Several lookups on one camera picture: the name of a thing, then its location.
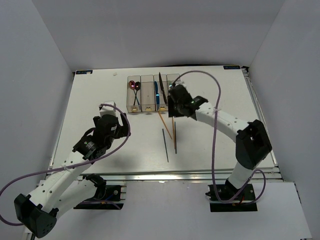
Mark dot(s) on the black spoon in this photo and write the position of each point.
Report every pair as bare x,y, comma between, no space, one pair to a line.
137,87

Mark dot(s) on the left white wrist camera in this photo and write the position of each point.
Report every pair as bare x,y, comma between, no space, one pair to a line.
107,108

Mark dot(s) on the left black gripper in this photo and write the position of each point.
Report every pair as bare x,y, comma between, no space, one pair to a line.
122,130

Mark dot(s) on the right blue corner sticker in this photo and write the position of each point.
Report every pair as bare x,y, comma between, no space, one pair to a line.
231,67

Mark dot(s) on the rainbow spoon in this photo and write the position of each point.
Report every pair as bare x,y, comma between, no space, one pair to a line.
132,86

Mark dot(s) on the rainbow fork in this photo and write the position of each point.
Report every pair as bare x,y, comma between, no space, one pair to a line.
170,84

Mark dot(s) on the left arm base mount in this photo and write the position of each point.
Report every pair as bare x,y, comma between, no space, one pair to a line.
106,197

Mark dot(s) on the left blue corner sticker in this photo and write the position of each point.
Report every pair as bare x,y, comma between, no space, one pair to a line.
84,72

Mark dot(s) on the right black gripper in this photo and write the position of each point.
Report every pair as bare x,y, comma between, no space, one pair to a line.
172,111

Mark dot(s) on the blue corner sticker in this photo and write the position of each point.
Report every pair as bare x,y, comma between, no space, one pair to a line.
231,67
84,72

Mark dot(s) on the blue chopstick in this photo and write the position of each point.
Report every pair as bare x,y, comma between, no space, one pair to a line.
165,145
175,137

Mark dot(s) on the black knife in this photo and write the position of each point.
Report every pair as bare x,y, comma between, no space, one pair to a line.
165,99

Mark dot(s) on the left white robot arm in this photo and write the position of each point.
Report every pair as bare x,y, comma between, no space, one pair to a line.
40,209

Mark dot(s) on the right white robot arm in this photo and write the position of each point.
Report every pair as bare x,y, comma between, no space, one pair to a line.
252,144

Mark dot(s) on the orange chopstick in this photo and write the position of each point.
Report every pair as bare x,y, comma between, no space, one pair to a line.
165,125
172,121

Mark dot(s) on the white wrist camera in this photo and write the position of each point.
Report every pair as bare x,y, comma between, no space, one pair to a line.
179,83
107,108

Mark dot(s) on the blue knife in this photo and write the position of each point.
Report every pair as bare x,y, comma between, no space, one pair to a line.
157,96

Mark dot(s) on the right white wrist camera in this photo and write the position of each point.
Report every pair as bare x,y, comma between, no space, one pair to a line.
179,83

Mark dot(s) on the clear container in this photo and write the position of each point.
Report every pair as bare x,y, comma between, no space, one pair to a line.
172,77
147,93
131,107
162,106

